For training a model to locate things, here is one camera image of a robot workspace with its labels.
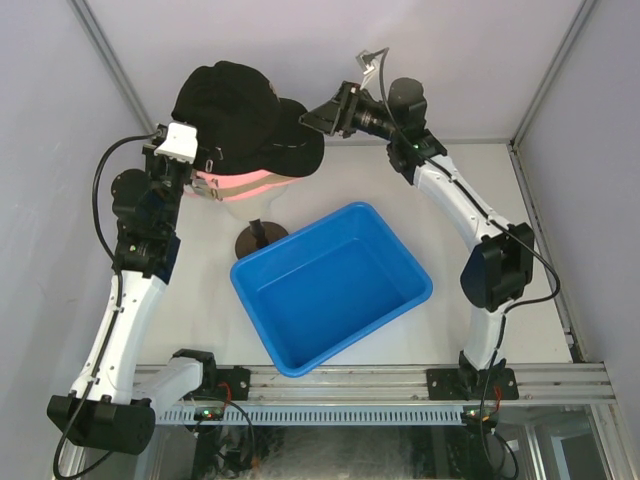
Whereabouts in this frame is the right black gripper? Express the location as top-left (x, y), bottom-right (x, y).
top-left (298, 82), bottom-right (399, 144)

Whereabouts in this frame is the dark cap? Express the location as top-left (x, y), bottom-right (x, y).
top-left (194, 137), bottom-right (325, 178)

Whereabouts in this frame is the beige cap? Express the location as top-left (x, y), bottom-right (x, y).
top-left (185, 170), bottom-right (297, 202)

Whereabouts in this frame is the pink baseball cap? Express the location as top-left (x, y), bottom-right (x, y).
top-left (184, 186), bottom-right (270, 202)

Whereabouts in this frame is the dark round wooden stand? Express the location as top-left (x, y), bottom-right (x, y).
top-left (234, 219), bottom-right (288, 259)

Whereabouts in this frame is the blue plastic bin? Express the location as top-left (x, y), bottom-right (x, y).
top-left (230, 202), bottom-right (433, 378)

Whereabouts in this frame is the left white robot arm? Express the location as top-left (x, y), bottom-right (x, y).
top-left (47, 142), bottom-right (219, 455)

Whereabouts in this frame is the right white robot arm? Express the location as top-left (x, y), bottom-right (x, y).
top-left (300, 77), bottom-right (534, 399)

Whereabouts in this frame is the beige mannequin head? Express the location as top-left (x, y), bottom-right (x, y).
top-left (222, 184), bottom-right (287, 222)

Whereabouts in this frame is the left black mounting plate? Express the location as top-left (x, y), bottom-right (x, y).
top-left (196, 366), bottom-right (251, 401)

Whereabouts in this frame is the black mounting plate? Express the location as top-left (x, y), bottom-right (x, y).
top-left (426, 367), bottom-right (520, 401)
top-left (196, 366), bottom-right (251, 401)

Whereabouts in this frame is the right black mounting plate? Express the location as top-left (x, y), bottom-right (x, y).
top-left (426, 367), bottom-right (520, 401)

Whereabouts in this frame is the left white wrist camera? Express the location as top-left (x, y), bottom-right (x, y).
top-left (154, 122), bottom-right (198, 164)

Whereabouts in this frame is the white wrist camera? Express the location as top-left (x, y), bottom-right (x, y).
top-left (356, 47), bottom-right (389, 89)
top-left (154, 122), bottom-right (198, 164)

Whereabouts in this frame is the left black camera cable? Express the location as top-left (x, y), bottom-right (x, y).
top-left (52, 129), bottom-right (166, 480)

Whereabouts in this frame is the black camera cable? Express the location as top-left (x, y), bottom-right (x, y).
top-left (377, 49), bottom-right (561, 426)
top-left (52, 129), bottom-right (166, 480)

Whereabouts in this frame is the right black camera cable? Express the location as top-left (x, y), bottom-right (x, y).
top-left (377, 49), bottom-right (561, 426)

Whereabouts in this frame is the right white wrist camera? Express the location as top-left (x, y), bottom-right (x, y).
top-left (356, 47), bottom-right (389, 89)

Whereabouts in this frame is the perforated grey cable duct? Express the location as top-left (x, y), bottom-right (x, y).
top-left (156, 403), bottom-right (464, 427)

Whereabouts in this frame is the aluminium mounting rail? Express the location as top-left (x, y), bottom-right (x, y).
top-left (248, 363), bottom-right (615, 405)

